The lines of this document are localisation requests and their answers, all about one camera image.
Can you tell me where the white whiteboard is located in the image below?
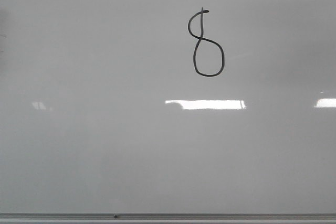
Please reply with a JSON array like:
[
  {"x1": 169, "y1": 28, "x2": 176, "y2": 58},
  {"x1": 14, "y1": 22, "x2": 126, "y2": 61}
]
[{"x1": 1, "y1": 0, "x2": 335, "y2": 214}]

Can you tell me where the aluminium whiteboard tray rail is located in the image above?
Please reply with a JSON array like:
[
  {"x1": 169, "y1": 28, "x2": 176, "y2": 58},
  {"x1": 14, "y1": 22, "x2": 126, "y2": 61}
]
[{"x1": 1, "y1": 213, "x2": 335, "y2": 223}]

